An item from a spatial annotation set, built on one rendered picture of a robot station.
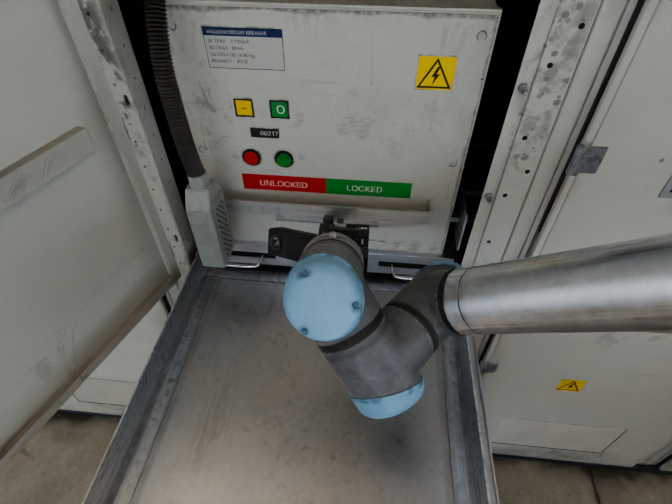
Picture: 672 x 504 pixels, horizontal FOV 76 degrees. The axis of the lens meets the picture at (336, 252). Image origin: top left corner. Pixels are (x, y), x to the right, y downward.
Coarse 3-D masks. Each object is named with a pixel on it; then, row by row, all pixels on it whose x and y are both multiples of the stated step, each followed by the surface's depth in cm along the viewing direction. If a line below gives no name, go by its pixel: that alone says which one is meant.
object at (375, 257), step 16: (240, 240) 94; (240, 256) 96; (256, 256) 96; (272, 256) 95; (368, 256) 92; (384, 256) 92; (400, 256) 91; (416, 256) 91; (432, 256) 91; (448, 256) 91; (384, 272) 95; (400, 272) 95; (416, 272) 94
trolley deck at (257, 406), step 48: (240, 288) 95; (240, 336) 86; (288, 336) 86; (192, 384) 79; (240, 384) 79; (288, 384) 79; (336, 384) 79; (432, 384) 79; (480, 384) 78; (192, 432) 73; (240, 432) 73; (288, 432) 73; (336, 432) 73; (384, 432) 73; (432, 432) 73; (144, 480) 67; (192, 480) 67; (240, 480) 67; (288, 480) 67; (336, 480) 67; (384, 480) 67; (432, 480) 67
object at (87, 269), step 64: (0, 0) 53; (64, 0) 57; (0, 64) 55; (64, 64) 62; (0, 128) 57; (64, 128) 65; (0, 192) 58; (64, 192) 68; (128, 192) 80; (0, 256) 62; (64, 256) 72; (128, 256) 85; (0, 320) 65; (64, 320) 75; (128, 320) 89; (0, 384) 68; (64, 384) 79; (0, 448) 71
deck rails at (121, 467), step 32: (192, 288) 91; (192, 320) 88; (160, 352) 79; (448, 352) 83; (160, 384) 78; (448, 384) 78; (128, 416) 69; (160, 416) 74; (448, 416) 74; (128, 448) 70; (480, 448) 65; (96, 480) 62; (128, 480) 67; (480, 480) 63
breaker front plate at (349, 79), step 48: (192, 48) 66; (288, 48) 65; (336, 48) 64; (384, 48) 63; (432, 48) 63; (480, 48) 62; (192, 96) 72; (240, 96) 71; (288, 96) 70; (336, 96) 69; (384, 96) 68; (432, 96) 68; (240, 144) 77; (288, 144) 76; (336, 144) 75; (384, 144) 74; (432, 144) 73; (240, 192) 85; (288, 192) 84; (432, 192) 80; (384, 240) 90; (432, 240) 89
